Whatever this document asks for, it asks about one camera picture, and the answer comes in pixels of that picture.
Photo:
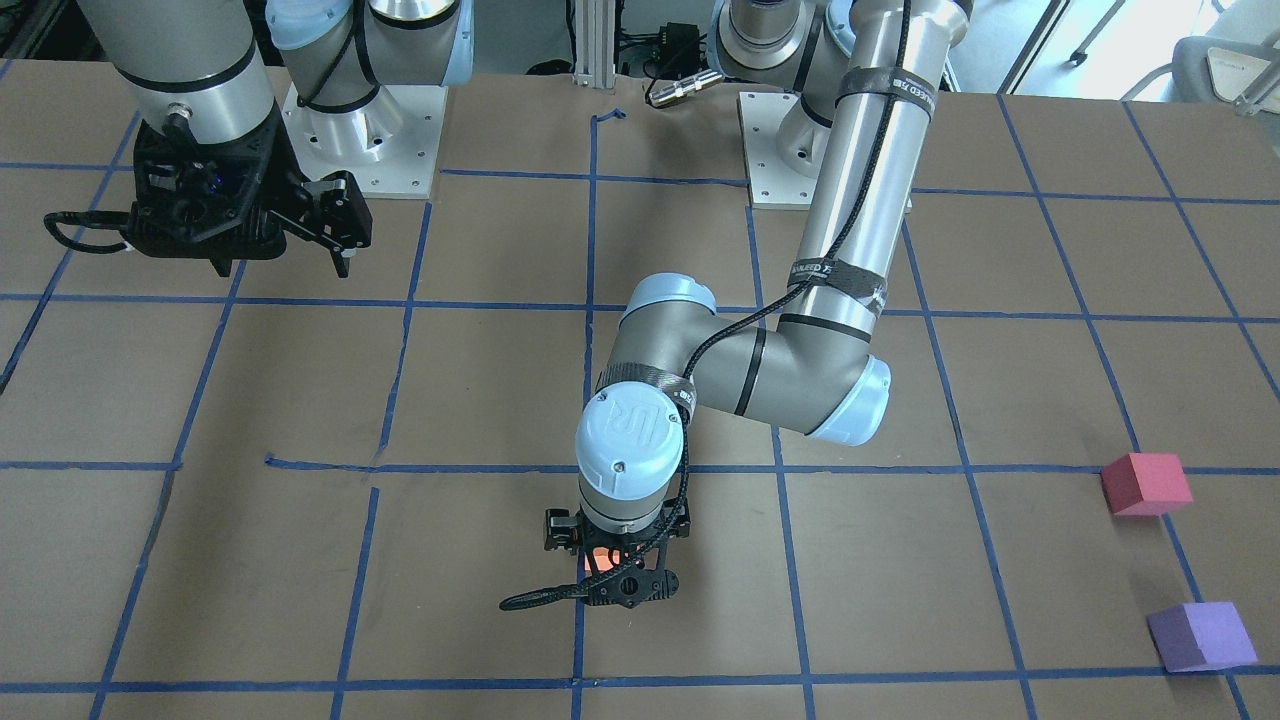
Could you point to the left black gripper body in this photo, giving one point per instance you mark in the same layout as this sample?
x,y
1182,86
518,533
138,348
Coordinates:
x,y
556,530

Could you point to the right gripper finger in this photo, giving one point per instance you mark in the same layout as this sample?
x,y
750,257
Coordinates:
x,y
331,211

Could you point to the orange foam block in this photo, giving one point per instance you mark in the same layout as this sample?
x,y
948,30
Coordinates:
x,y
601,559

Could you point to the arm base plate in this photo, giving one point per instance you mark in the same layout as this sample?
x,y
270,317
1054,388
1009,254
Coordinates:
x,y
390,146
783,149

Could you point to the pink foam block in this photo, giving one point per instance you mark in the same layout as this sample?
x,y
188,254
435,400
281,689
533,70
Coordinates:
x,y
1145,484

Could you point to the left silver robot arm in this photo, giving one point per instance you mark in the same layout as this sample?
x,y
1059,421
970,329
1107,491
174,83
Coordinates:
x,y
867,73

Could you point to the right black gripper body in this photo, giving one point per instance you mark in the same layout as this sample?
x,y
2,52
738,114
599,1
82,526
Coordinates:
x,y
277,160

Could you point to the aluminium frame post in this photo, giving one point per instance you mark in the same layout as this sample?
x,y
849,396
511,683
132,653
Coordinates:
x,y
594,35

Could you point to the purple foam block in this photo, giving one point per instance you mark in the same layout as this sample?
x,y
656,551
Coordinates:
x,y
1208,636

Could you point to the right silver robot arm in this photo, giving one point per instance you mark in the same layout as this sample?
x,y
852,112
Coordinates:
x,y
196,70

